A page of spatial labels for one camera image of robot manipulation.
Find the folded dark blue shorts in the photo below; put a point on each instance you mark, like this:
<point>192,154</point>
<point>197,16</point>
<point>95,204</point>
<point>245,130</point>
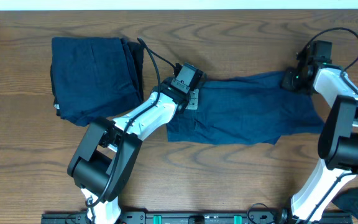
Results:
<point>95,76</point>

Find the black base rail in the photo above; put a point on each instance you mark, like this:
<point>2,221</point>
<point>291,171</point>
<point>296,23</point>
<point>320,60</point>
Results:
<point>264,217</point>

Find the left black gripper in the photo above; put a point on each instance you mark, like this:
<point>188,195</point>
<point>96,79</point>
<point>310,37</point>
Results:
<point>195,104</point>

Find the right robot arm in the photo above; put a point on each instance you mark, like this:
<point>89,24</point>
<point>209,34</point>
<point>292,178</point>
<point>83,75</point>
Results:
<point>338,141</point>

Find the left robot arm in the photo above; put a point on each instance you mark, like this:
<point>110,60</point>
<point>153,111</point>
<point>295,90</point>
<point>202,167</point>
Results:
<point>105,157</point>

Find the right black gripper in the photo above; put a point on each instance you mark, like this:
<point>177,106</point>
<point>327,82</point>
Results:
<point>285,82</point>

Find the dark blue shorts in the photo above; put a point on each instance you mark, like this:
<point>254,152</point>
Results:
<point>95,76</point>
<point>245,110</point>

